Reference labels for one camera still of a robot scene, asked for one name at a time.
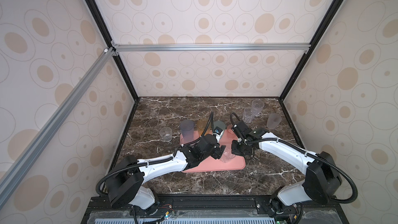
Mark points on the black frame post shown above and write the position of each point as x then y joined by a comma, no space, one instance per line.
324,24
103,29

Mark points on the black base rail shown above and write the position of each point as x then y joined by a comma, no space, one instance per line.
213,209

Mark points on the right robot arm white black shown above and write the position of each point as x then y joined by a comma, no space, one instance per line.
322,177

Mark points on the frosted white cup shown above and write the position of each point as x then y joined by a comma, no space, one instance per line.
273,121

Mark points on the black frame post left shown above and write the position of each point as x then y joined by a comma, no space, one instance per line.
103,29

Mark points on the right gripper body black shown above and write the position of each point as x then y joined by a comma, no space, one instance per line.
239,148

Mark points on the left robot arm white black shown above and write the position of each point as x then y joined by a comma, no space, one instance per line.
123,184

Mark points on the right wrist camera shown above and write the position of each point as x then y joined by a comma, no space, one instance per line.
241,130

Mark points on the small clear cup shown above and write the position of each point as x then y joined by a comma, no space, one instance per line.
166,134

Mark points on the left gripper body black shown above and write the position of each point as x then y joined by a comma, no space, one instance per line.
215,152

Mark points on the yellow transparent tumbler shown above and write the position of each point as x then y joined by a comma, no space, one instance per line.
201,124

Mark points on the silver aluminium side bar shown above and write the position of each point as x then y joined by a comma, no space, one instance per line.
29,156

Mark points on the grey frosted tumbler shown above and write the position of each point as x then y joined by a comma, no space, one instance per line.
187,131

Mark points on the black frame post right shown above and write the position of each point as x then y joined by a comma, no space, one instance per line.
324,24

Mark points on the green frosted tumbler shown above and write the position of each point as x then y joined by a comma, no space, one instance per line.
220,124

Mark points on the clear faceted glass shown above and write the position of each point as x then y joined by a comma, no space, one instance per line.
227,156

